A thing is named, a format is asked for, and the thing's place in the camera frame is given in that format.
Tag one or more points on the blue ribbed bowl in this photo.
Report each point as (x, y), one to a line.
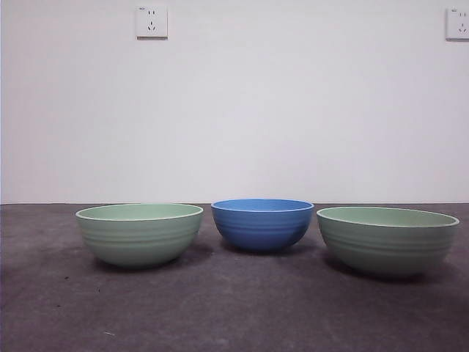
(262, 231)

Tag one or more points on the green ribbed bowl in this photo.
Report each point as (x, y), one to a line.
(139, 238)
(384, 249)

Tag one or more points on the white wall socket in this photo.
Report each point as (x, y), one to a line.
(152, 22)
(458, 25)

